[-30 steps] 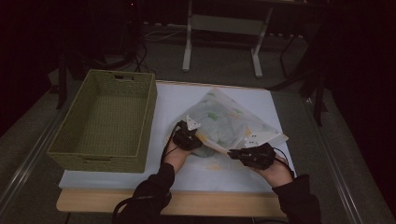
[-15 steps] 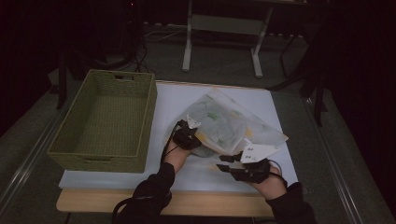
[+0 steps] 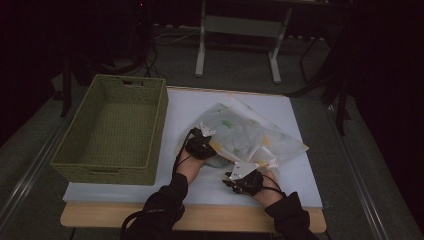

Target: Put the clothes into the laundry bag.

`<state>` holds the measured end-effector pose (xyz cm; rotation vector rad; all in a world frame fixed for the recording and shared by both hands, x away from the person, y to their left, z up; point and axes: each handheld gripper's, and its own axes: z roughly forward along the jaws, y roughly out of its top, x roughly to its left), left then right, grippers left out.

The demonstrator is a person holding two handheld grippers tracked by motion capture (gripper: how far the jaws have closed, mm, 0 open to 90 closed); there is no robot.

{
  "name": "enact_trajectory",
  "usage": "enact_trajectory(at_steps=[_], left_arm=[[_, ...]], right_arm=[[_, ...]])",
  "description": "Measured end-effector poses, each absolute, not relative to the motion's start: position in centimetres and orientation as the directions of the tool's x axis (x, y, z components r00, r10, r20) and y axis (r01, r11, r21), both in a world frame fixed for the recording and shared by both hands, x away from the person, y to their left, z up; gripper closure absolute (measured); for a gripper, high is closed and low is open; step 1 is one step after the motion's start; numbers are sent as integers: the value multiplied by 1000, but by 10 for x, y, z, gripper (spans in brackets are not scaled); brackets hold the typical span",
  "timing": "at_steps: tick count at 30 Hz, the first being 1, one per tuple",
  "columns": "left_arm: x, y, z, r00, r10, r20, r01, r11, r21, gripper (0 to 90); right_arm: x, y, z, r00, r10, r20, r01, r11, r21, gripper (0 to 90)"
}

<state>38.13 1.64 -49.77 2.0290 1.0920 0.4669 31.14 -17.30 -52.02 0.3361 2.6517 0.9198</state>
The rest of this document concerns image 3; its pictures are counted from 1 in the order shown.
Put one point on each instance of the person's right hand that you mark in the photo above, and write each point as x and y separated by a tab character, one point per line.
271	193

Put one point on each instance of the black metal frame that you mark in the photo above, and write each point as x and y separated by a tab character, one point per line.
341	100

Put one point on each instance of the leaf-print mesh laundry bag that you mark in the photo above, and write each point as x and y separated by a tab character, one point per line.
253	133

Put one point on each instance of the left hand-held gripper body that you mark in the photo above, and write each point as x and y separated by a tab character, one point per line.
200	146

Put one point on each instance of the person's left hand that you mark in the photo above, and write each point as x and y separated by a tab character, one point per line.
190	168

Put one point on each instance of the black floor stand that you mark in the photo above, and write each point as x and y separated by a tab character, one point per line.
66	93

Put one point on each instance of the green woven basket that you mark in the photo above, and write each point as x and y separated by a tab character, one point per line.
116	133

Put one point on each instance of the aluminium floor rail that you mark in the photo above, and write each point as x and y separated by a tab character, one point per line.
363	180
30	173

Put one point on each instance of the white table mat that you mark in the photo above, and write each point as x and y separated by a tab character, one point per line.
186	106

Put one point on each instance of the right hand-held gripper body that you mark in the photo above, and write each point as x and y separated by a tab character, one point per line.
250	183

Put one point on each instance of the white metal stand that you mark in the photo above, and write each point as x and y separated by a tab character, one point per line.
240	26

